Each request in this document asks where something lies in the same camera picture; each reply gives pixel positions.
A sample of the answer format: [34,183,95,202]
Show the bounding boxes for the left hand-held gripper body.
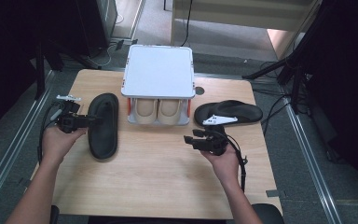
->
[49,94,90,134]

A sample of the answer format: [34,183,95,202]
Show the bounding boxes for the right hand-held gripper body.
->
[202,115,239,157]

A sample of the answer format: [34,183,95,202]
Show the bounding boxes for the black flip-flop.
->
[194,99,264,128]
[87,92,120,161]

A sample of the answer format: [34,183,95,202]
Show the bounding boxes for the cream clog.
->
[132,98,158,125]
[157,98,183,125]

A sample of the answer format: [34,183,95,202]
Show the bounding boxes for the white two-tier shoe rack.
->
[120,44,197,126]

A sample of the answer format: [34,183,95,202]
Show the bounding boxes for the person's left hand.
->
[41,125,88,166]

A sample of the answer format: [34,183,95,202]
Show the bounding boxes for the person's right hand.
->
[200,144,242,189]

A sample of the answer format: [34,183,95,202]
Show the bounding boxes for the black metal stand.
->
[33,38,103,101]

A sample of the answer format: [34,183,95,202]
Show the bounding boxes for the black chair armrest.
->
[250,203,285,224]
[49,204,61,224]

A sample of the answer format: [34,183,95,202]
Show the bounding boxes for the dark cabinet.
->
[74,0,119,58]

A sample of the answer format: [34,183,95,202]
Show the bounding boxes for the black tripod stand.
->
[241,0,327,114]

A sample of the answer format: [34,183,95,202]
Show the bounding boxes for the white cabinet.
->
[171,0,322,46]

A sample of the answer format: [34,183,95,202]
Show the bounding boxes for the metal floor rail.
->
[283,102,343,224]
[0,69,58,213]

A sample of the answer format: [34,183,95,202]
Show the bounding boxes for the black floor cables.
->
[258,60,294,133]

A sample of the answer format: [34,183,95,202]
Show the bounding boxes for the white floor cable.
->
[86,42,114,68]

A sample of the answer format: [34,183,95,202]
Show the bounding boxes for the black hanging cable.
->
[180,0,194,48]

